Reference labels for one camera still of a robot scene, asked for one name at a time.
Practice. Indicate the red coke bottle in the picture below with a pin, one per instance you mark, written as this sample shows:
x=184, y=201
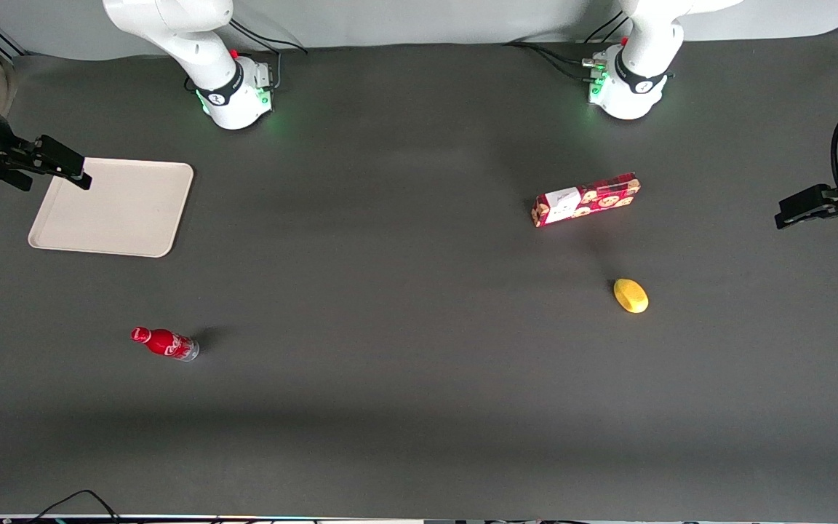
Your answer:
x=166, y=343

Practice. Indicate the beige plastic tray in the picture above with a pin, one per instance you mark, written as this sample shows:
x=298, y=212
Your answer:
x=128, y=211

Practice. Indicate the red cookie box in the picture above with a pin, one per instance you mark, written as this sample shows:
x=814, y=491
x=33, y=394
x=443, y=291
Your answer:
x=586, y=199

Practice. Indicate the yellow lemon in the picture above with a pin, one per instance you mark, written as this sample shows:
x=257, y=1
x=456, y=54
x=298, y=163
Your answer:
x=631, y=295

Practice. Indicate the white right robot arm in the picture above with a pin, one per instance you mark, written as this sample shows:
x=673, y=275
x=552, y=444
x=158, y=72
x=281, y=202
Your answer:
x=233, y=102

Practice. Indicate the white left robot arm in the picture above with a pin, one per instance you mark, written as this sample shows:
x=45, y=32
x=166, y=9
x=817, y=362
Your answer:
x=630, y=91

